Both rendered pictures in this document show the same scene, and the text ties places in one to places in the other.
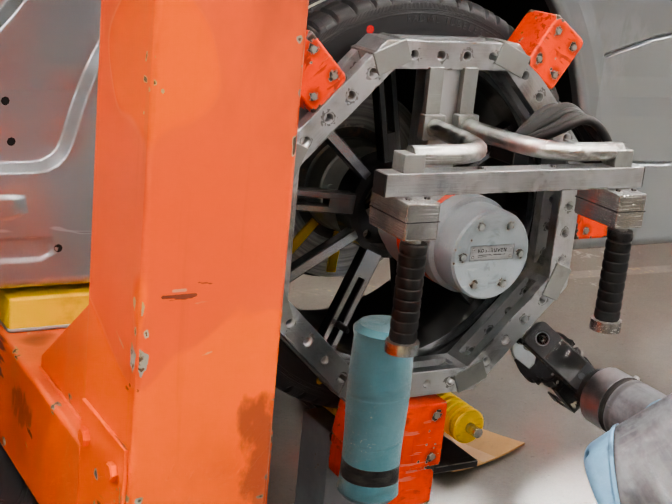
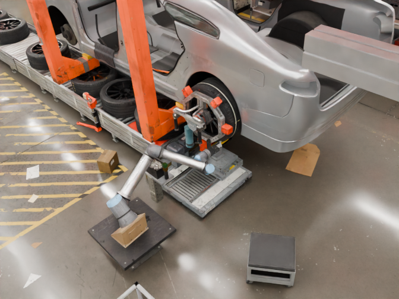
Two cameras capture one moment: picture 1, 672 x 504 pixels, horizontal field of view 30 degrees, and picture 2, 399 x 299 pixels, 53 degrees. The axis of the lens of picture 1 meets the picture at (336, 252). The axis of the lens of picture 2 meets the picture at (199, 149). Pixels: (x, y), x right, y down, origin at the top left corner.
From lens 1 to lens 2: 4.08 m
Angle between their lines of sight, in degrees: 70
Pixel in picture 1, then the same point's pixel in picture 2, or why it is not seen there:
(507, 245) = (193, 125)
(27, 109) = (176, 82)
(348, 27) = (196, 88)
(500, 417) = (323, 171)
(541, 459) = (307, 180)
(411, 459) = (202, 146)
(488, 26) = (214, 95)
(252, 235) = (143, 108)
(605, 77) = (243, 111)
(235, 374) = (144, 120)
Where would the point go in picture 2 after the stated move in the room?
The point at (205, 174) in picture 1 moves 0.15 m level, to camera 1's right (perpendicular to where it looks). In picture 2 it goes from (138, 101) to (141, 109)
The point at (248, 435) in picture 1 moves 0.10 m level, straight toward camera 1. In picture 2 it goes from (146, 126) to (138, 128)
